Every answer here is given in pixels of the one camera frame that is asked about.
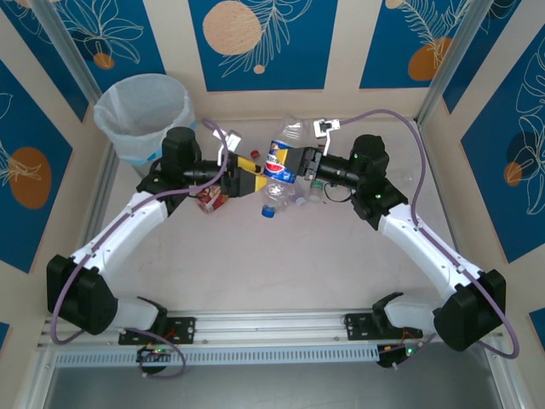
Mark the plastic bottle with blue label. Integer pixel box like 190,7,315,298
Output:
262,113,308,185

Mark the white bin with plastic liner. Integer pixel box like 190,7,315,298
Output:
93,72,198,165

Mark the clear bottle with blue cap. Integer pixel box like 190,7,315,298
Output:
260,181,299,219

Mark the small clear bottle purple label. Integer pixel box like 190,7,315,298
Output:
285,185,310,208

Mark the red white drink carton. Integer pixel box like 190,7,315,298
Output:
195,187,229,214

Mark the black electronics board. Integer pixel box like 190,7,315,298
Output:
135,345,174,364
376,343,416,370

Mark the purple cable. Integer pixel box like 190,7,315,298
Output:
49,118,231,379
340,108,521,371

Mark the thin black cable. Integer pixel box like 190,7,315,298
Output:
322,181,355,205

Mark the aluminium side rail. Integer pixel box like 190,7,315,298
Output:
416,118,529,409
12,142,120,409

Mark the aluminium frame post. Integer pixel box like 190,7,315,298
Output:
415,0,486,124
25,0,106,124

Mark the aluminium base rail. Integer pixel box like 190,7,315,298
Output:
36,308,503,349

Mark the grey slotted cable duct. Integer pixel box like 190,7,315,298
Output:
54,344,381,367

